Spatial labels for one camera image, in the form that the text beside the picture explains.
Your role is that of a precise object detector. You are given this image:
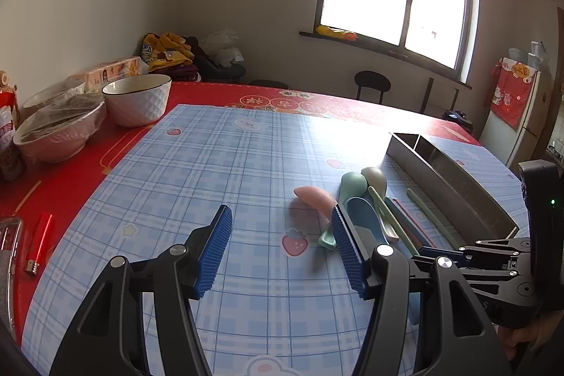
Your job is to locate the blue chopstick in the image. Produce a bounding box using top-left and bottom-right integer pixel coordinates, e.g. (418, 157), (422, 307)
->
(384, 197), (427, 248)

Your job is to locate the blue plastic spoon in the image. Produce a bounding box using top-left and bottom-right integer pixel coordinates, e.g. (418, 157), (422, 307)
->
(346, 197), (420, 325)

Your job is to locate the pink plastic spoon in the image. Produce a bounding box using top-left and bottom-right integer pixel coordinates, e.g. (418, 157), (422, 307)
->
(294, 186), (337, 221)

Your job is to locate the right hand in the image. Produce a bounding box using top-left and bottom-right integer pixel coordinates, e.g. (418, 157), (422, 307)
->
(497, 310), (563, 361)

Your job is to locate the pink chopstick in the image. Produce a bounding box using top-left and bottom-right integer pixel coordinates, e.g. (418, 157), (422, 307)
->
(392, 198), (437, 247)

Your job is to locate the stainless steel utensil tray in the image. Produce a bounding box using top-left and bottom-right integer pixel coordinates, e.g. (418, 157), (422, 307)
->
(387, 132), (519, 244)

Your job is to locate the green chopstick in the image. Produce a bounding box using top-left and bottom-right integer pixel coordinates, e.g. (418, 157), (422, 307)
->
(406, 187), (460, 249)

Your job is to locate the beige plastic spoon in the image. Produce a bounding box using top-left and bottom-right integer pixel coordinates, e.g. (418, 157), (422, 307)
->
(361, 167), (400, 242)

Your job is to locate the red lighter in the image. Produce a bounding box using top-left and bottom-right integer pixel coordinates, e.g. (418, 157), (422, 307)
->
(25, 213), (53, 276)

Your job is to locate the green plastic spoon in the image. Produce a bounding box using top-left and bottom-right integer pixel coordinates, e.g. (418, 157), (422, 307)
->
(318, 172), (368, 250)

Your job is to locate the black object on floor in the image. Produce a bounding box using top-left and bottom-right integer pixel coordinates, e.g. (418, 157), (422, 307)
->
(442, 110), (473, 134)

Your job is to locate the glass dish edge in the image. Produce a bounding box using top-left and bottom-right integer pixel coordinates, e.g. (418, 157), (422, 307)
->
(0, 216), (23, 339)

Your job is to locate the red printed tablecloth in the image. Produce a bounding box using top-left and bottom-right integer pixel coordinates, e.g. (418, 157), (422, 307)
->
(1, 82), (477, 341)

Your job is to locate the blue plaid placemat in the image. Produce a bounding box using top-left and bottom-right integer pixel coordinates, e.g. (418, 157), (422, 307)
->
(20, 102), (530, 376)

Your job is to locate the white refrigerator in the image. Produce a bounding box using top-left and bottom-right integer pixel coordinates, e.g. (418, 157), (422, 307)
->
(479, 57), (552, 173)

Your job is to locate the red cloth on refrigerator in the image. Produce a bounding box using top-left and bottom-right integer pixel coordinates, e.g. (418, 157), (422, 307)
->
(490, 57), (537, 129)

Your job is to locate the black round stool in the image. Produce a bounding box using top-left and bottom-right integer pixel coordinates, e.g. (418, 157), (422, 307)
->
(354, 70), (391, 105)

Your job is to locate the plastic-wrapped pink bowl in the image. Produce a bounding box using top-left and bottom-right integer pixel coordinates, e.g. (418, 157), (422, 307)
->
(13, 93), (107, 163)

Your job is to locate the white textured bowl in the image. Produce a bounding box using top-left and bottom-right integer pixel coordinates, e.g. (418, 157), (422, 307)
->
(101, 73), (172, 128)

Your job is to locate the yellow item on windowsill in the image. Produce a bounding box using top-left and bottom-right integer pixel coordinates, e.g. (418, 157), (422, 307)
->
(315, 25), (357, 42)

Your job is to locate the tissue box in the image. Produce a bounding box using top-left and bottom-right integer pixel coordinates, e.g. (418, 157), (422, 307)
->
(71, 56), (141, 93)

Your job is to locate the black chair with clothes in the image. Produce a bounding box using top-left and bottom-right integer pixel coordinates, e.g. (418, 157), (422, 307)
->
(185, 36), (247, 84)

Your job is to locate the pile of yellow clothes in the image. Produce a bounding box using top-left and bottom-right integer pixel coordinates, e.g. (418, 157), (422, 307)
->
(140, 31), (201, 82)

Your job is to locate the white plastic bag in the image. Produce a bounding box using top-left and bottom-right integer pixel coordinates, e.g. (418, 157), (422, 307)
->
(201, 29), (245, 68)

